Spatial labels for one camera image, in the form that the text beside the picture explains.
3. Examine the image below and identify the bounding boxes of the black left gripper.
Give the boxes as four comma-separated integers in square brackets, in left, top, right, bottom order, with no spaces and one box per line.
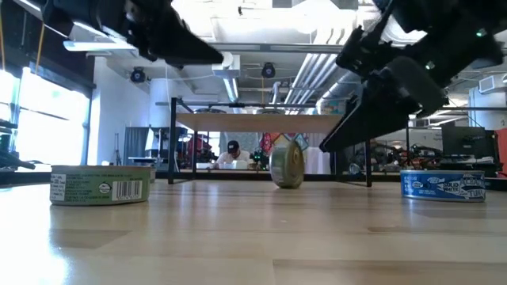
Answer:
[124,0,224,67]

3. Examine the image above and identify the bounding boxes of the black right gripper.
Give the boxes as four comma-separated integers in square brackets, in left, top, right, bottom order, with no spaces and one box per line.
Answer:
[319,57,448,153]

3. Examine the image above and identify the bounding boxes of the green tuna can gold lid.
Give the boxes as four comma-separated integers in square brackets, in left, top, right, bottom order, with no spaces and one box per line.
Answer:
[49,164,152,207]
[269,139,306,190]

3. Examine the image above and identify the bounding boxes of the wooden shelf black metal legs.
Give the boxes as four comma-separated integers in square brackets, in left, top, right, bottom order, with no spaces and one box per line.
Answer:
[167,97,373,188]

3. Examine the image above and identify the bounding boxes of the white cloth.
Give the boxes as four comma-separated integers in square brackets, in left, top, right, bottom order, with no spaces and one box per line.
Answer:
[304,133,332,175]

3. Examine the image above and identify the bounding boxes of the black round ceiling device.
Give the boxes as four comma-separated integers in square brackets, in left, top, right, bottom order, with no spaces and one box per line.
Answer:
[129,66,147,84]
[260,62,277,79]

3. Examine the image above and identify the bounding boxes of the colourful patterned cloth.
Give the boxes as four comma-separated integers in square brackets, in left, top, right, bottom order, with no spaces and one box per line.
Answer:
[259,132,310,154]

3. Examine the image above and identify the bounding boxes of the black monitor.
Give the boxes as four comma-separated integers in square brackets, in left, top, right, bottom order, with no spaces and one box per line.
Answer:
[441,125,496,159]

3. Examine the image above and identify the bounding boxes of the grey curtain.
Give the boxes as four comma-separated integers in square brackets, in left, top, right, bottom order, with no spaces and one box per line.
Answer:
[124,126,150,165]

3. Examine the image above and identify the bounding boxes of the person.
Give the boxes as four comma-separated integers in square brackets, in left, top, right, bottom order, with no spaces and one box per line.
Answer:
[213,140,253,170]

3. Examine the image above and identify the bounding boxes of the orange partition panel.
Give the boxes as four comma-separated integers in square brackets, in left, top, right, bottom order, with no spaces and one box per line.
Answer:
[494,127,507,175]

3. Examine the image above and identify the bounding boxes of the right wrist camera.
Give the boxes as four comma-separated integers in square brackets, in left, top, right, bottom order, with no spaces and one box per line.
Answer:
[335,25,397,78]

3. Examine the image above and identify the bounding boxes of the black metal table frame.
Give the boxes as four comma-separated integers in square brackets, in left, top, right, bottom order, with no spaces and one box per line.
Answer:
[0,150,507,192]

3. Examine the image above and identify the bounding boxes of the white wall air unit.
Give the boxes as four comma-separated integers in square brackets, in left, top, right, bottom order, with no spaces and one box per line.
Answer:
[478,74,507,95]

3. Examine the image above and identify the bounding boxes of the yellow hanging rope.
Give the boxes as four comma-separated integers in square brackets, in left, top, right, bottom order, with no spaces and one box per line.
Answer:
[35,23,45,74]

